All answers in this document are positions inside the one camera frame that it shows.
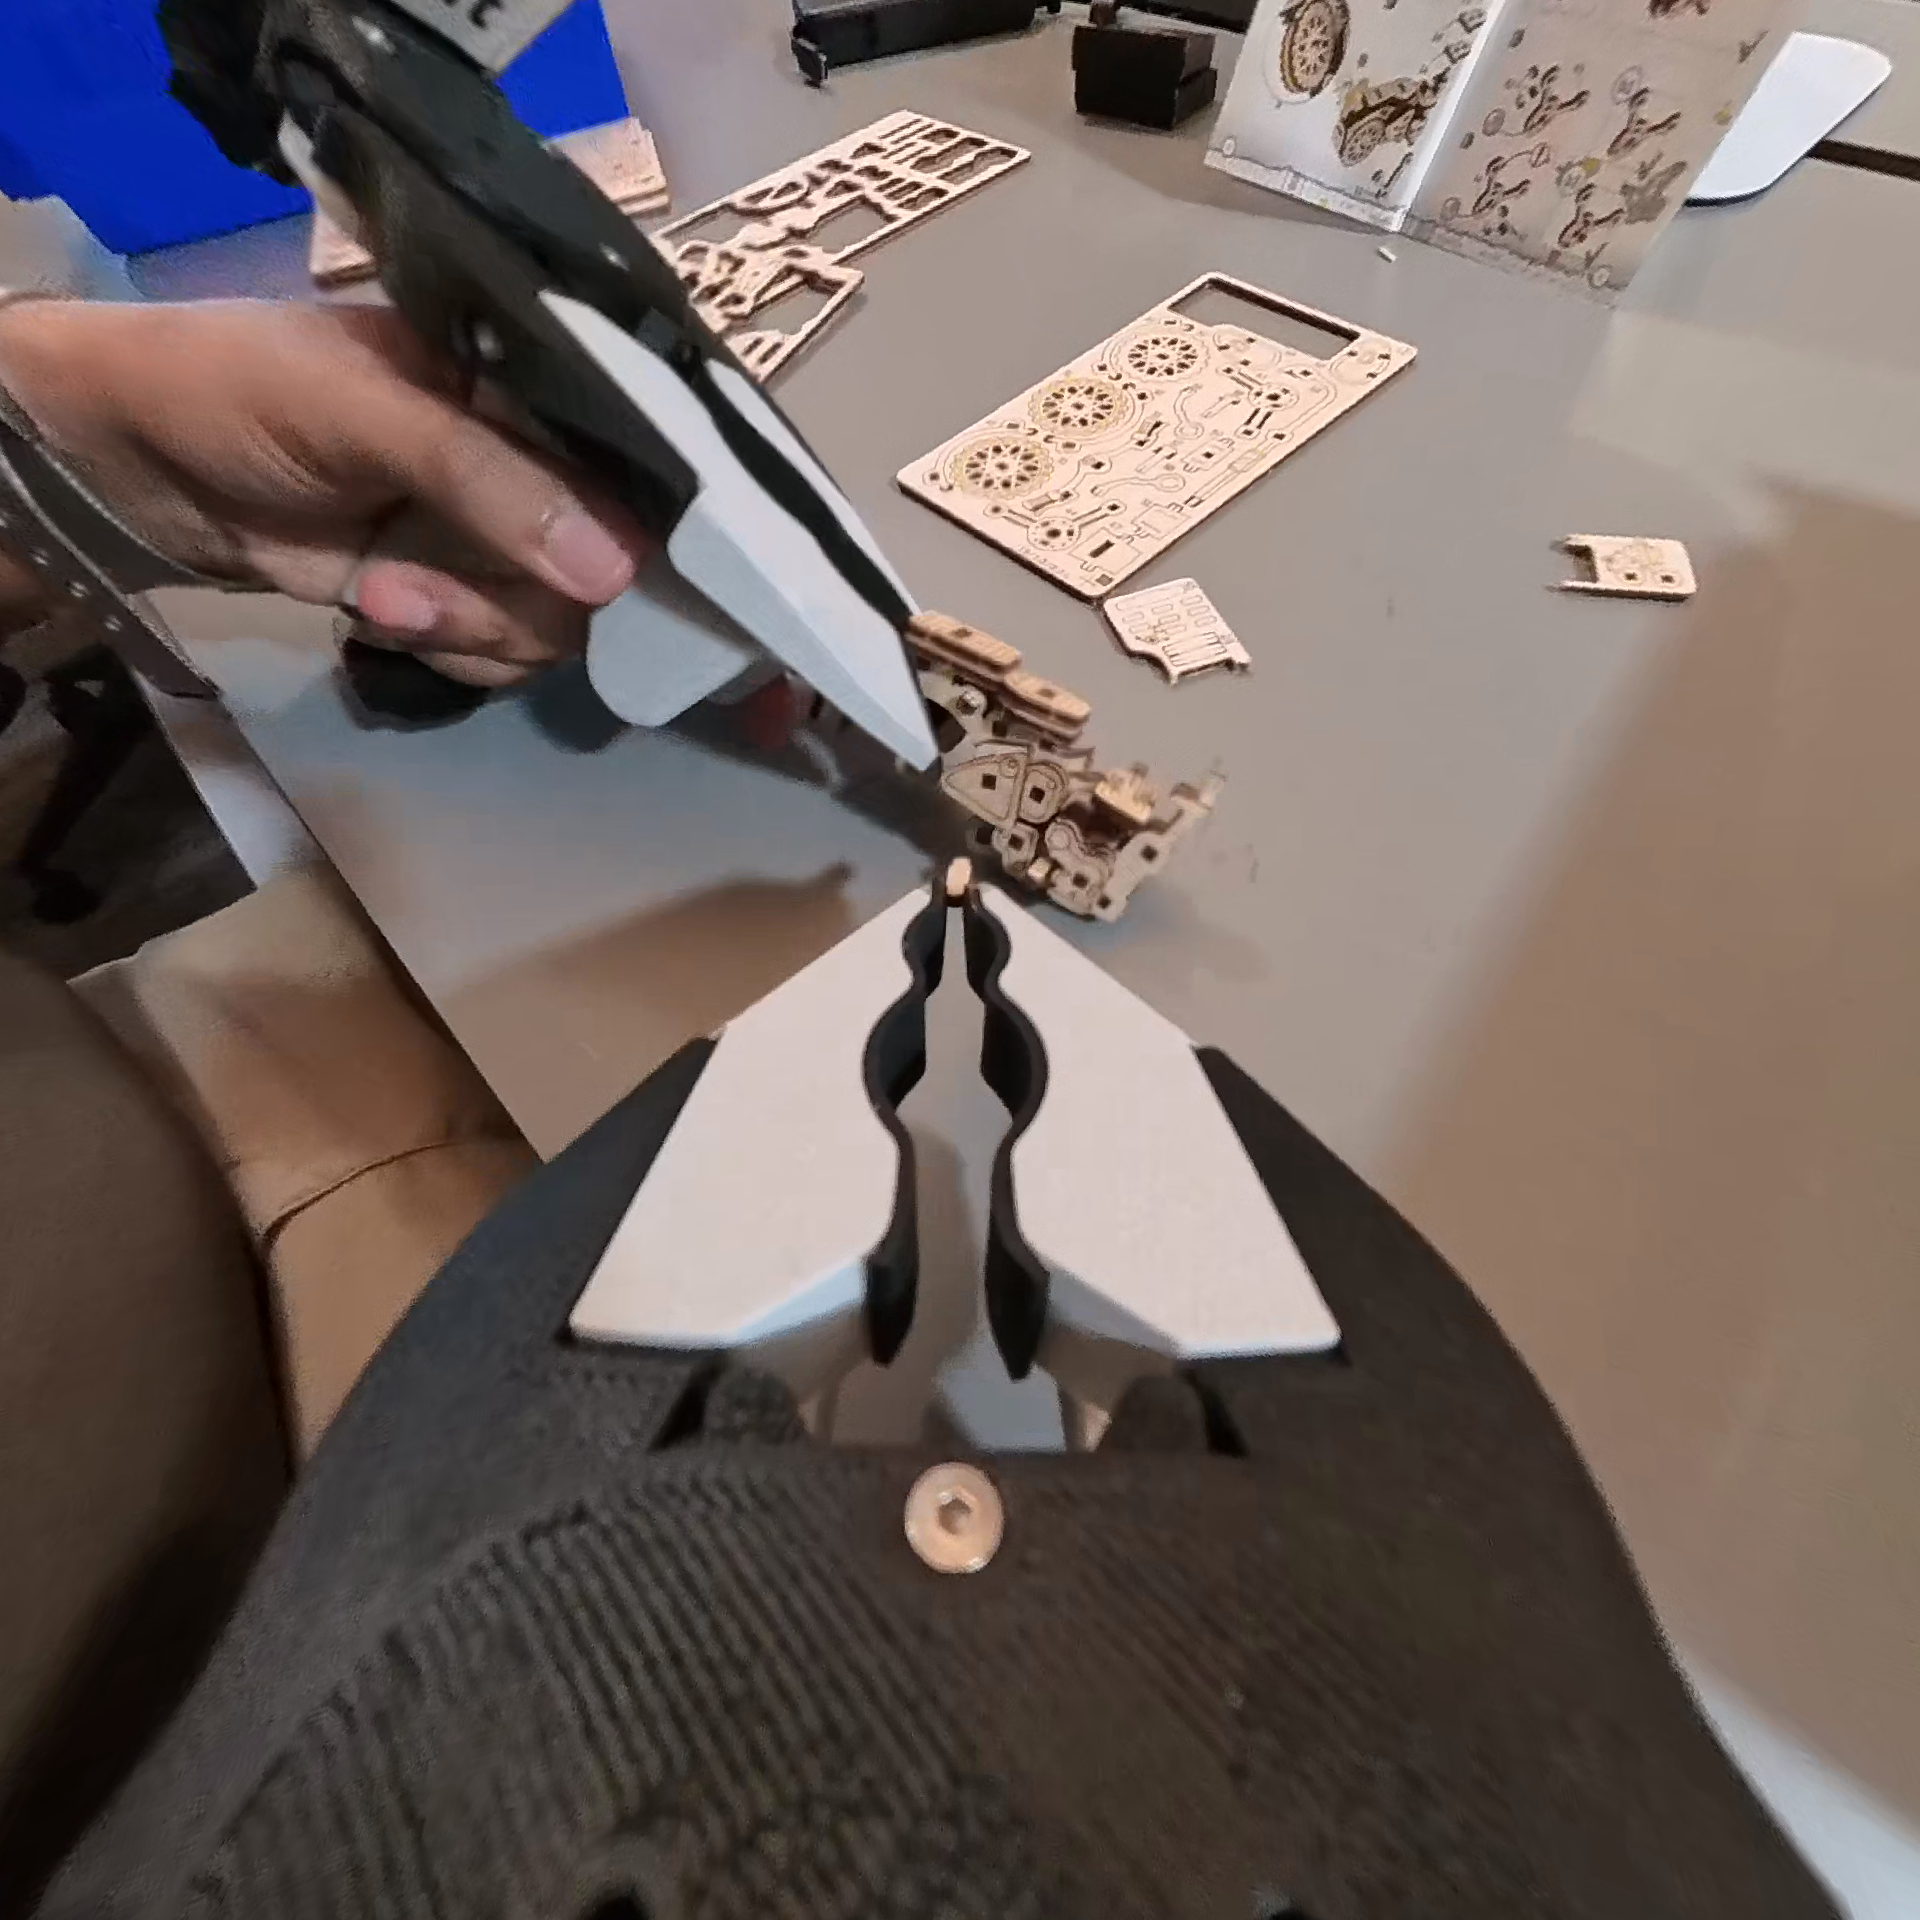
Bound black box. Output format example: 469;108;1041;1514
1073;22;1221;129

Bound grey perforated wrist strap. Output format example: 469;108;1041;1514
0;397;219;705

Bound person's beige trousers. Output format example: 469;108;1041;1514
67;862;543;1478

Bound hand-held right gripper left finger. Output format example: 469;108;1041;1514
567;885;965;1443

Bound illustrated instruction booklet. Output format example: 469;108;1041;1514
1204;0;1795;298

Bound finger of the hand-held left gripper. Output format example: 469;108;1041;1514
644;317;922;625
537;289;944;774

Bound partly emptied wooden sheet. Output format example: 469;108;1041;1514
669;224;869;385

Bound person's left hand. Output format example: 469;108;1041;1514
0;293;641;684

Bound small wooden slotted piece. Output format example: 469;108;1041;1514
1101;577;1256;685

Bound wooden gear parts sheet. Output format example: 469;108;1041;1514
896;273;1420;606

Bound small wooden notched piece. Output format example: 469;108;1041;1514
1553;533;1696;606

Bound stacked wooden parts sheets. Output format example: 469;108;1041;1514
307;117;673;291

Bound grey desk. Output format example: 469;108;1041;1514
129;0;1920;1920

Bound blue plastic bin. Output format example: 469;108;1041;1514
0;0;633;260

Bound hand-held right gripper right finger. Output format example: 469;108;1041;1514
968;888;1341;1444

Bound person's olive shirt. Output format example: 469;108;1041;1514
0;952;303;1920

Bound black flat device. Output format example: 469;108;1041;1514
787;0;1069;88

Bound wooden mechanical model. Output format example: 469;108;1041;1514
900;608;1231;924

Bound empty wooden frame sheet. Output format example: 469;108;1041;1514
656;108;1034;301

